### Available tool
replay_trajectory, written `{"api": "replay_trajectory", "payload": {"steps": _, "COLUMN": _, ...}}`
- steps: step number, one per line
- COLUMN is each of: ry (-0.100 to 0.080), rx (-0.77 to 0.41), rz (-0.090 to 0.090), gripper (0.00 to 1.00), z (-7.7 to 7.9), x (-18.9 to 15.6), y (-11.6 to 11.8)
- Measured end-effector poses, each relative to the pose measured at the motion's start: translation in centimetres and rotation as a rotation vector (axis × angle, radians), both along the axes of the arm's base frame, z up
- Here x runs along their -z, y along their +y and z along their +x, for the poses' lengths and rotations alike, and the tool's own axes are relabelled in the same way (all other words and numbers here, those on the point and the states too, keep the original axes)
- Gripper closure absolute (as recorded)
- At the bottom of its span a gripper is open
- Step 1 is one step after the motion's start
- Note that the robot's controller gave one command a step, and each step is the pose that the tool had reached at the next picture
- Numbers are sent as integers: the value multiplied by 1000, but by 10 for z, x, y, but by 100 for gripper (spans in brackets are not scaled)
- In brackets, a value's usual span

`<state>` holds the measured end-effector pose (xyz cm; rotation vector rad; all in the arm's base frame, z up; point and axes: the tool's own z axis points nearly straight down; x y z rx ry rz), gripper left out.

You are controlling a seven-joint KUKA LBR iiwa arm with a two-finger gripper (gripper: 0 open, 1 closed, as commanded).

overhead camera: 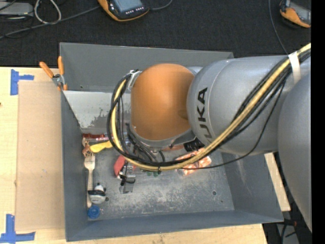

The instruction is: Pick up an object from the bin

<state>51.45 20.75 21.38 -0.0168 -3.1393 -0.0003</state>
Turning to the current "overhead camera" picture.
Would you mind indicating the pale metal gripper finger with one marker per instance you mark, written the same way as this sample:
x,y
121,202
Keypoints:
x,y
131,180
123,189

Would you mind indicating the red sponge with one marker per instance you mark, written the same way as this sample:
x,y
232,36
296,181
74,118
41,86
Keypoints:
x,y
118,165

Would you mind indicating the grey white black bottle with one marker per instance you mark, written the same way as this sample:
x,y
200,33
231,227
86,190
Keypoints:
x,y
97,194

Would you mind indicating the blue round cap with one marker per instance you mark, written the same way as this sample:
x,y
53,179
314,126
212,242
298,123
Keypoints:
x,y
93,212

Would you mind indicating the grey metal bin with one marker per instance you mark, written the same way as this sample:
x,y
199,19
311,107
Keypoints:
x,y
165,199

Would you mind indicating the yellow toy banana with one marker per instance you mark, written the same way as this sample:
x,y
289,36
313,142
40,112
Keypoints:
x,y
99,147

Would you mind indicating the orange-brown toy figure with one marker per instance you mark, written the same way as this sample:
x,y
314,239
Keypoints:
x,y
86,149

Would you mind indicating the orange and white patterned packet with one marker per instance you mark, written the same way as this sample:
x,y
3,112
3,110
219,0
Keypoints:
x,y
198,163

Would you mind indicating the shiny red-brown packet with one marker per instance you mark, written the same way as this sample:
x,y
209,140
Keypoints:
x,y
95,136

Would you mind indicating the pale cardboard board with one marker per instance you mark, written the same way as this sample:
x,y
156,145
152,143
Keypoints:
x,y
38,149

